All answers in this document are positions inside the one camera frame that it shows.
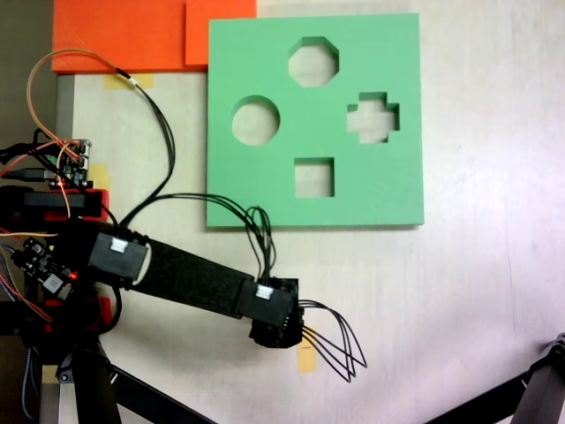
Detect green shape-hole board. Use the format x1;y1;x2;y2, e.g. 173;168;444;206
205;12;426;230

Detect red printed base clamp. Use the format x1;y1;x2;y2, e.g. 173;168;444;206
42;295;112;333
0;185;110;222

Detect black power circuit board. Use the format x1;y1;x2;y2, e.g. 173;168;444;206
9;236;75;304

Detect circuit board with USB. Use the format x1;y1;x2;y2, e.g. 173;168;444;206
43;138;93;189

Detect notched black tripod leg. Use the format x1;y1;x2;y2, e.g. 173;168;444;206
514;331;565;424

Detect looped black gripper wires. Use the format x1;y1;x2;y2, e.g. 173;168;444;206
298;299;368;383

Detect long black wire bundle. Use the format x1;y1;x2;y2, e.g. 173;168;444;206
117;81;277;288

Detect blue white braided cable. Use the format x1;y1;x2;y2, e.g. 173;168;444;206
0;245;39;420

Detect long orange wire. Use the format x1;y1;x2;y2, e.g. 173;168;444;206
26;49;133;154

